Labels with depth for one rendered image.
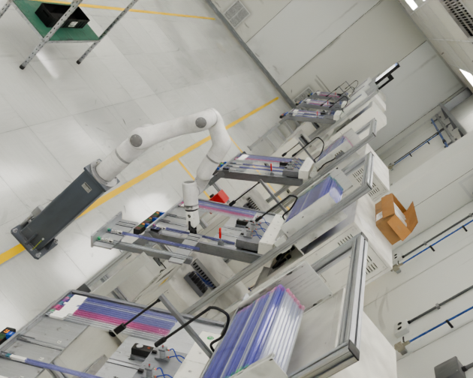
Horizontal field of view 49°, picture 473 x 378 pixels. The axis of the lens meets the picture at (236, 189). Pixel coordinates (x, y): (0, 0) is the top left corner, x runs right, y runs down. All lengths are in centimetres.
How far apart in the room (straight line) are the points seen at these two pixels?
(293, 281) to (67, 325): 92
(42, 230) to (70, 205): 28
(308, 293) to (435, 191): 417
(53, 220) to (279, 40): 887
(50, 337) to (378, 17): 1006
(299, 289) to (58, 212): 180
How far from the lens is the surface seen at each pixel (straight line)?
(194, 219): 298
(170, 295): 316
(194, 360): 187
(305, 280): 192
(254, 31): 1169
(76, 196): 319
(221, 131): 280
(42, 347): 212
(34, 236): 345
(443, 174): 594
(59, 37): 486
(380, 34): 1138
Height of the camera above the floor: 237
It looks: 22 degrees down
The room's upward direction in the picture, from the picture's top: 52 degrees clockwise
